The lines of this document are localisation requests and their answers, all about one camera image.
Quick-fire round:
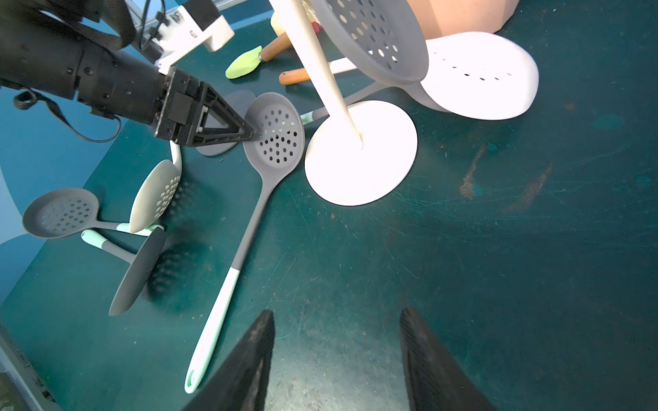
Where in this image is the small green trowel wooden handle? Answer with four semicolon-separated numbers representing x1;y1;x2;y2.
224;33;291;80

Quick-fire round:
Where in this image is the pink pot with flowers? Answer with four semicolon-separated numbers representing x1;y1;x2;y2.
408;0;519;39

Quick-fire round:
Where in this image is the cream skimmer wooden handle right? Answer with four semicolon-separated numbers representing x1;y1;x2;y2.
278;32;541;122

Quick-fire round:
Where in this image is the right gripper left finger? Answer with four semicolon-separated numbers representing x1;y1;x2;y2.
185;310;275;411

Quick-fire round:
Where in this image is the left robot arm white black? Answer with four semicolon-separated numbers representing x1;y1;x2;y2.
1;1;254;147

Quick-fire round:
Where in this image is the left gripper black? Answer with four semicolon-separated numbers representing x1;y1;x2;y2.
154;67;254;147

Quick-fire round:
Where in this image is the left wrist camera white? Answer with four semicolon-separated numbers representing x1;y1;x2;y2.
154;0;235;75

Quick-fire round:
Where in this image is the cream utensil rack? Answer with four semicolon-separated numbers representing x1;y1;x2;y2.
272;1;417;207

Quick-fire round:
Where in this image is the dark grey utensil rack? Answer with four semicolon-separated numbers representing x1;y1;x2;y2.
196;90;255;157

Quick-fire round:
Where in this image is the cream skimmer wooden handle left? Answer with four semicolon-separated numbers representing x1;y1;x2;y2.
129;141;183;234

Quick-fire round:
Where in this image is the grey skimmer far left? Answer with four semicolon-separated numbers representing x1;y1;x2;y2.
81;226;166;316

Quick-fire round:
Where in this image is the grey skimmer mint handle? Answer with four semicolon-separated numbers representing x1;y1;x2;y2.
22;188;130;239
312;0;446;126
184;92;305;394

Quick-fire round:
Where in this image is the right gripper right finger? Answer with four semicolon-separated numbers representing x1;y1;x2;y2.
399;308;495;410

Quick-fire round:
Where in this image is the cream skimmer wooden handle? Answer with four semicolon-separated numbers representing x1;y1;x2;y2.
129;141;183;234
278;32;541;122

